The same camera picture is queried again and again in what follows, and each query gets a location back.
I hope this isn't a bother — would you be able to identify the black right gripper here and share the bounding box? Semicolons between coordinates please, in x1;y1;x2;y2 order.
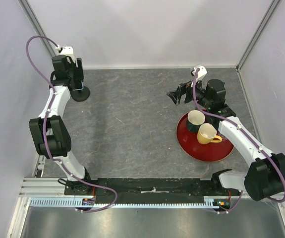
167;75;212;109

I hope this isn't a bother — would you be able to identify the phone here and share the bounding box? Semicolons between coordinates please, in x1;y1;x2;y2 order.
77;81;84;91

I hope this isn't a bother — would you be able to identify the black phone stand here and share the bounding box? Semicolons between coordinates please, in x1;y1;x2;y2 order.
71;86;91;102

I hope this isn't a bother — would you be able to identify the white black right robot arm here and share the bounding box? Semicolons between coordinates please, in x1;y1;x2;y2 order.
167;79;285;202

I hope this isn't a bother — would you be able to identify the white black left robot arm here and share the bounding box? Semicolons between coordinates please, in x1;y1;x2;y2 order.
29;54;92;195

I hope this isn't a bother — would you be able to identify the green mug cream inside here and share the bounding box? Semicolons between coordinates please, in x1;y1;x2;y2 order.
186;110;205;132

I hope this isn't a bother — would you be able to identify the yellow mug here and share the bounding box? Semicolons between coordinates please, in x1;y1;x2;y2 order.
197;123;223;145

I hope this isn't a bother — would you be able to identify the red round tray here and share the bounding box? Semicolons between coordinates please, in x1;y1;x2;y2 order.
176;113;234;162

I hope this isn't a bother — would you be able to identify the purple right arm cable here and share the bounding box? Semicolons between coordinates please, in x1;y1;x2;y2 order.
191;68;285;215

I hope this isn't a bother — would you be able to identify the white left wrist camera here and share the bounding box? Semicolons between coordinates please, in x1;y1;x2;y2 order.
56;45;75;61

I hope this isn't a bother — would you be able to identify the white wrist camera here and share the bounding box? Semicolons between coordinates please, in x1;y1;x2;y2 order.
56;45;75;61
190;64;207;87

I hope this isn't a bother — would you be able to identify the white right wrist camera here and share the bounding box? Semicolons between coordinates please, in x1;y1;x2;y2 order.
190;64;207;87

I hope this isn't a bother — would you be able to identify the aluminium frame post left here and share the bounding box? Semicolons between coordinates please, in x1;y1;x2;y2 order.
18;0;66;74

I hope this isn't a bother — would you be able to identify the aluminium frame post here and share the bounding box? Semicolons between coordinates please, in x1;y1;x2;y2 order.
236;0;282;72
18;0;66;74

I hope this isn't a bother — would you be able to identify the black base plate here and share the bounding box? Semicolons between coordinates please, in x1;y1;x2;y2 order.
64;177;241;204

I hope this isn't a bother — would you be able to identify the aluminium front rail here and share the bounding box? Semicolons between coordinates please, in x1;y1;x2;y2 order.
20;178;242;203

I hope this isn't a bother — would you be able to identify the slotted cable duct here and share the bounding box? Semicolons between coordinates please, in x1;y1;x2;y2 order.
30;197;230;209

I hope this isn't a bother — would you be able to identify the aluminium frame post right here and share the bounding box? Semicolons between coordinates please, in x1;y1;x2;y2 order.
236;0;282;72

